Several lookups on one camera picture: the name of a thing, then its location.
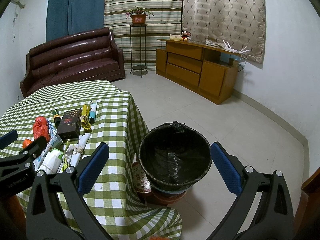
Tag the Mickey Mouse plush toy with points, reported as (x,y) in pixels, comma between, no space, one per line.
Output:
(185,35)

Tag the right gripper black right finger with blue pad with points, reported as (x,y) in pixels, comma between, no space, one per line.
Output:
(262,208)

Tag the white wifi router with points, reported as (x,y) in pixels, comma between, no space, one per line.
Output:
(232,48)

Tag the orange wrapper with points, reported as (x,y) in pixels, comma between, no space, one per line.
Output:
(26,142)

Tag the white teal tube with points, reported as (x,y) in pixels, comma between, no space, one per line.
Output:
(92,113)

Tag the patterned stool under bin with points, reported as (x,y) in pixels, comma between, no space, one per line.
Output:
(150,193)

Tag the blue curtain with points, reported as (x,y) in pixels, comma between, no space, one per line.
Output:
(67,17)

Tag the dark red leather sofa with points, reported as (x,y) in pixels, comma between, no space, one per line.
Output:
(86,56)

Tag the white green paper package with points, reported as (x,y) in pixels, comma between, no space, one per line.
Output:
(52,162)

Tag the potted plant terracotta pot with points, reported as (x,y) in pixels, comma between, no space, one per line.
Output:
(138,15)

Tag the black metal plant stand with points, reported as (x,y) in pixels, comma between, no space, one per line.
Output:
(138,48)

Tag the red plastic bag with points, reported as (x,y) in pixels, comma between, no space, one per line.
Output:
(40,128)

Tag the white paper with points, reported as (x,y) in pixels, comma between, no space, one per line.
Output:
(73,153)

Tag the green checkered tablecloth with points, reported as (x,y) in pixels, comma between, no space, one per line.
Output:
(118,122)

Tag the brown wooden door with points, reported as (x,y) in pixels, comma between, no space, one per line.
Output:
(306,221)

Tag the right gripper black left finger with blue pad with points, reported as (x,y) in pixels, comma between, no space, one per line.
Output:
(45,216)

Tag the striped green curtain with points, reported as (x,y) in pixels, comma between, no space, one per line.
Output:
(166,21)

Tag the green black small bottle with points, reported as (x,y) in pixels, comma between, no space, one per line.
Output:
(56,117)

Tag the black lined wicker trash bin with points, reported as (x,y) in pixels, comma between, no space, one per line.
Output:
(174,156)

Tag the yellow snack wrapper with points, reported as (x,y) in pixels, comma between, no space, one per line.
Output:
(84,118)

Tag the wooden TV cabinet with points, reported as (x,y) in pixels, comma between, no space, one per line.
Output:
(199,68)

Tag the black cardboard box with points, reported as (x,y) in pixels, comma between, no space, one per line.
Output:
(70,124)

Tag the tissue box on cabinet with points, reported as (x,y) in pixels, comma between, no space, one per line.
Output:
(175,37)

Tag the beige patterned curtain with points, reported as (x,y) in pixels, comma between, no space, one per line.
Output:
(241,22)

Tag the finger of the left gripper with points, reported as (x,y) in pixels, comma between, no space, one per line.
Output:
(23,162)
(8,138)

